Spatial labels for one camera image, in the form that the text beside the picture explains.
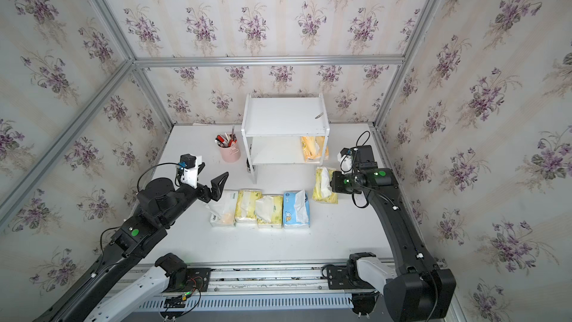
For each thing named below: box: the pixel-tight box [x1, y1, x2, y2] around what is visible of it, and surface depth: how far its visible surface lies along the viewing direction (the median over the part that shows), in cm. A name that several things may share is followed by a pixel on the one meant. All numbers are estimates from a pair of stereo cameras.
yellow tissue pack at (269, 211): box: [255, 193, 284, 229], surface depth 86 cm
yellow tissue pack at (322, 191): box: [312, 166, 339, 205], surface depth 78 cm
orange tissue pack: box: [300, 135, 330, 162], surface depth 86 cm
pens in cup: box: [214, 125, 238, 148], surface depth 101 cm
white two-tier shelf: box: [241, 93, 330, 185], surface depth 80 cm
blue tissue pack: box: [283, 189, 311, 229], surface depth 85 cm
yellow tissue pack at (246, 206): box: [233, 189, 263, 223], surface depth 88 cm
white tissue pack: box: [205, 189, 240, 228], surface depth 86 cm
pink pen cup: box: [218, 140, 241, 163], surface depth 101 cm
